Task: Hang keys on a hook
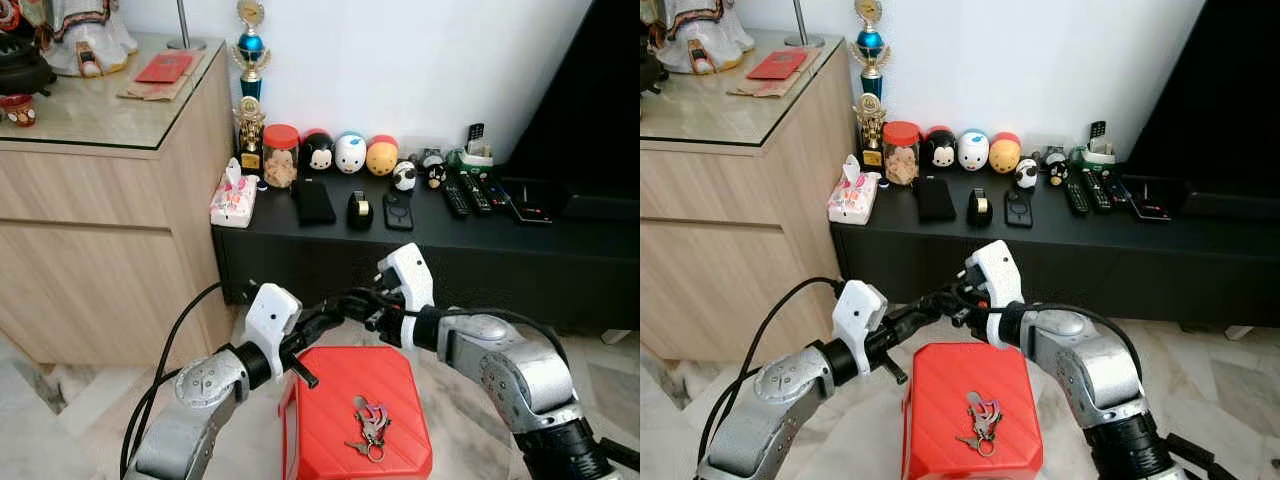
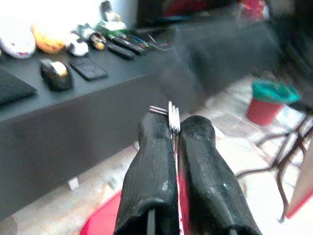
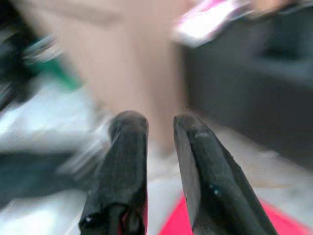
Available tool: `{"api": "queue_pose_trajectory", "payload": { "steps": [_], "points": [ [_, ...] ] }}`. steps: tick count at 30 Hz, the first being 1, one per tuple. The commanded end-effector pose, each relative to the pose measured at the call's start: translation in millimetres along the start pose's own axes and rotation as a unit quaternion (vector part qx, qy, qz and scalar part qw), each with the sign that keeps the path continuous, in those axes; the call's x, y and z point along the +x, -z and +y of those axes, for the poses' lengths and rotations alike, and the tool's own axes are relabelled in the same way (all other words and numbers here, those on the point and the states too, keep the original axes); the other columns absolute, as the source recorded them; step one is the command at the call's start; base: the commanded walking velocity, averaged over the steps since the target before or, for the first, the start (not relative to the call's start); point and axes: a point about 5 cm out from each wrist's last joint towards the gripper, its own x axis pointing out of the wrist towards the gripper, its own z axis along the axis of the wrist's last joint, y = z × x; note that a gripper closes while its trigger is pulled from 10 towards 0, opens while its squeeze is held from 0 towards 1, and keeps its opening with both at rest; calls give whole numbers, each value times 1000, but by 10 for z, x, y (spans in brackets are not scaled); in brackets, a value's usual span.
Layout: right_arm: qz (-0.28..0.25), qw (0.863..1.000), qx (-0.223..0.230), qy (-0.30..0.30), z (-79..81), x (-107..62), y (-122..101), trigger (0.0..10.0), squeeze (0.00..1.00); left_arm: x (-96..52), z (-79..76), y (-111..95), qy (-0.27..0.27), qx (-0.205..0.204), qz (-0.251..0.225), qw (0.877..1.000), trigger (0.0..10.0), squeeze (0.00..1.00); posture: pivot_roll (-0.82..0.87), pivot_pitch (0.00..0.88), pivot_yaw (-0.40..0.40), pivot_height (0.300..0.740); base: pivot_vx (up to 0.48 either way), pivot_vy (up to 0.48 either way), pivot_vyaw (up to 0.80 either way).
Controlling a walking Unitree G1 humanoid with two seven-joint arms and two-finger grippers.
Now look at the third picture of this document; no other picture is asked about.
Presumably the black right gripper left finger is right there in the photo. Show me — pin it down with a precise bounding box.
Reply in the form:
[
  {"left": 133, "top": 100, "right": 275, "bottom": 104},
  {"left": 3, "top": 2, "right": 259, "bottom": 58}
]
[{"left": 78, "top": 110, "right": 149, "bottom": 235}]

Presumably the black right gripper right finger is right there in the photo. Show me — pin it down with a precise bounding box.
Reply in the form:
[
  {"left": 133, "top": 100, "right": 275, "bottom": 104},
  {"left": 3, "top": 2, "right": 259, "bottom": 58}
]
[{"left": 173, "top": 114, "right": 282, "bottom": 235}]

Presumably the red plastic stool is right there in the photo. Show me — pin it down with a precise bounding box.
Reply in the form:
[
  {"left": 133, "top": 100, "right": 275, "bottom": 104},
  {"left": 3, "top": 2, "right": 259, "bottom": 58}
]
[{"left": 156, "top": 190, "right": 313, "bottom": 235}]

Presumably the black low TV cabinet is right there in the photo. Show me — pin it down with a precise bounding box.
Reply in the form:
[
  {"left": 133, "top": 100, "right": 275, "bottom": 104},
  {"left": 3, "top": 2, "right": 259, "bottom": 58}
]
[{"left": 183, "top": 14, "right": 313, "bottom": 169}]

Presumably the light wooden cabinet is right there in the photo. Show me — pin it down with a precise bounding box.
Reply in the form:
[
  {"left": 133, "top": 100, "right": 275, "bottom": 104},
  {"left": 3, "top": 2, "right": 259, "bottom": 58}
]
[{"left": 22, "top": 0, "right": 189, "bottom": 160}]

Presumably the green bag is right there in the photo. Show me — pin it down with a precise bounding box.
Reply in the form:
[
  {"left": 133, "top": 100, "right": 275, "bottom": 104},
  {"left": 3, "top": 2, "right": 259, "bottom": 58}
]
[{"left": 46, "top": 53, "right": 83, "bottom": 90}]

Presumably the pink tissue box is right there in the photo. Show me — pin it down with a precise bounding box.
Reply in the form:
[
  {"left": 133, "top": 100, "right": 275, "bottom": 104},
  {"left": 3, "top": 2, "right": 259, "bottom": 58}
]
[{"left": 172, "top": 0, "right": 252, "bottom": 48}]

